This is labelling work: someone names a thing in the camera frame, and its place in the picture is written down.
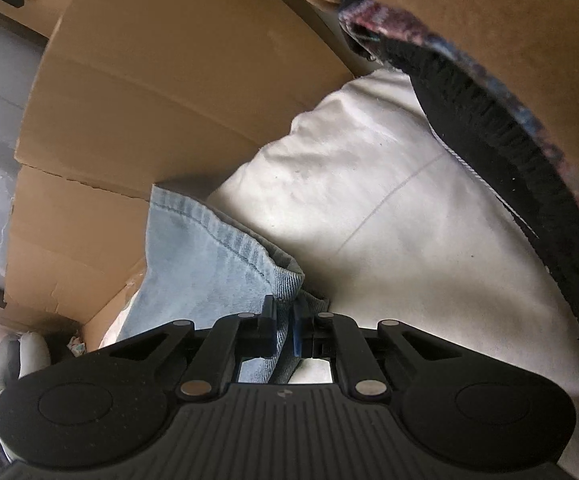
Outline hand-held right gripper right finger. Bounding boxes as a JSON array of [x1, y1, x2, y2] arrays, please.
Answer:
[[293, 300, 463, 401]]

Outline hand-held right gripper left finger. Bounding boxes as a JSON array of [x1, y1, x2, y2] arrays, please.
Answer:
[[109, 295, 279, 401]]

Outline light blue jeans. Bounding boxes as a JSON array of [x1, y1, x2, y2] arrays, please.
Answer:
[[101, 184, 331, 387]]

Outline cream bear print blanket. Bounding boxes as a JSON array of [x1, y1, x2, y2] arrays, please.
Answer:
[[208, 69, 579, 480]]

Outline grey neck pillow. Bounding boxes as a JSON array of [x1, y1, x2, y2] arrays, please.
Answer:
[[0, 332, 53, 397]]

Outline folded cardboard sheet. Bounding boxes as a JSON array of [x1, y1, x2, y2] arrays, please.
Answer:
[[3, 0, 356, 352]]

